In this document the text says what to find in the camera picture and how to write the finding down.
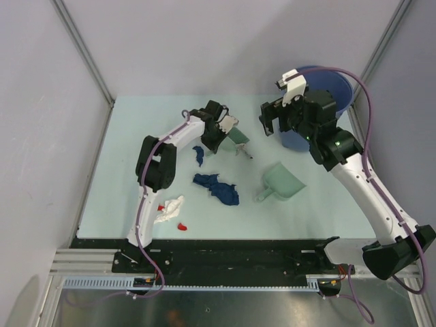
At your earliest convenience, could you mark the white crumpled paper scrap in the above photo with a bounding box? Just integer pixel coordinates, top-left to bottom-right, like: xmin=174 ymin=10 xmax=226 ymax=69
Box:
xmin=154 ymin=196 xmax=185 ymax=224

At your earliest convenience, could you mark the small dark blue paper scrap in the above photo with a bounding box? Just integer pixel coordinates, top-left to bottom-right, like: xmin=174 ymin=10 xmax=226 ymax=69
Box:
xmin=192 ymin=146 xmax=204 ymax=167

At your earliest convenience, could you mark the left aluminium frame post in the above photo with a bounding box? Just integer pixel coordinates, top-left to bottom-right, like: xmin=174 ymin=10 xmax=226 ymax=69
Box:
xmin=49 ymin=0 xmax=115 ymax=107

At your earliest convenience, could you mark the large dark blue paper scrap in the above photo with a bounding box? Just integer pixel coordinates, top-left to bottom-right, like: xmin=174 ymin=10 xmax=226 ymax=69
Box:
xmin=193 ymin=174 xmax=240 ymax=206

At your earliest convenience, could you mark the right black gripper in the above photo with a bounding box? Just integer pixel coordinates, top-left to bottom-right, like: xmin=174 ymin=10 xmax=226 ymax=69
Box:
xmin=259 ymin=91 xmax=316 ymax=142

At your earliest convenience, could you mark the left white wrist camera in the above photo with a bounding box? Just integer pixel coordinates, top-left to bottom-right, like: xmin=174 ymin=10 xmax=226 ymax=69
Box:
xmin=218 ymin=115 xmax=239 ymax=134

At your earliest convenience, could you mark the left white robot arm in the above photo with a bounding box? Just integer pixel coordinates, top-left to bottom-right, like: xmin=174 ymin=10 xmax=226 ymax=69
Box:
xmin=127 ymin=100 xmax=239 ymax=248

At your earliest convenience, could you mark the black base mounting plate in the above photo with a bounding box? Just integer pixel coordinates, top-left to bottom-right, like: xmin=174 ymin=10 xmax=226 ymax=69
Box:
xmin=70 ymin=238 xmax=349 ymax=286

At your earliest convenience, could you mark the small green hand brush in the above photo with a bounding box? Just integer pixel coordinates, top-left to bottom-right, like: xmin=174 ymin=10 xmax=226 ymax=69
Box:
xmin=227 ymin=127 xmax=250 ymax=152

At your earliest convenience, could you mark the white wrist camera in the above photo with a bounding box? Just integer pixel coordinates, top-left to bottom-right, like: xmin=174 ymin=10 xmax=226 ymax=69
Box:
xmin=218 ymin=115 xmax=239 ymax=134
xmin=276 ymin=69 xmax=307 ymax=106

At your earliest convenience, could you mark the blue plastic waste bin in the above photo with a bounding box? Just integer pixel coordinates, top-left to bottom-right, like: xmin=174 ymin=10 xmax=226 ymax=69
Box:
xmin=279 ymin=70 xmax=354 ymax=153

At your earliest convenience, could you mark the aluminium frame post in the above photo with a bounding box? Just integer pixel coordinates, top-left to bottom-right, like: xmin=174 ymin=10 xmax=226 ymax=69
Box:
xmin=49 ymin=0 xmax=115 ymax=107
xmin=360 ymin=0 xmax=415 ymax=85

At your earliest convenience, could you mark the green plastic dustpan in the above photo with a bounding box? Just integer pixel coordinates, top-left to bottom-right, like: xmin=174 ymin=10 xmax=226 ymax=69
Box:
xmin=254 ymin=162 xmax=306 ymax=202

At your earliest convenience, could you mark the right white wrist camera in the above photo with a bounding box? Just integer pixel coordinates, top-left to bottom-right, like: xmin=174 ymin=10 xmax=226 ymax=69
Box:
xmin=276 ymin=69 xmax=307 ymax=106

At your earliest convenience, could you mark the grey slotted cable duct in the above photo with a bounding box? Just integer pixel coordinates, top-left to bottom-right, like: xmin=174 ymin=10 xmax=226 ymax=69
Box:
xmin=63 ymin=275 xmax=338 ymax=292

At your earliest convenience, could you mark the small red scrap bottom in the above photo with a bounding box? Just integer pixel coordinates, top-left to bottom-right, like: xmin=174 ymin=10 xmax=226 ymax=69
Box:
xmin=177 ymin=223 xmax=187 ymax=231

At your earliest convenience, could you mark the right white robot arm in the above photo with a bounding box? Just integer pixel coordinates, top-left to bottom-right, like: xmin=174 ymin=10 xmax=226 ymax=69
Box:
xmin=259 ymin=91 xmax=435 ymax=280

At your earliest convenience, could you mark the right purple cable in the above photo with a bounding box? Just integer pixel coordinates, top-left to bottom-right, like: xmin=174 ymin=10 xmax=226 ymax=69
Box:
xmin=284 ymin=66 xmax=429 ymax=324

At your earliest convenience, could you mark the right aluminium frame post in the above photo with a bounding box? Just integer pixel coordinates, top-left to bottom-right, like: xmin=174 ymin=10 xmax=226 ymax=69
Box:
xmin=360 ymin=0 xmax=415 ymax=85

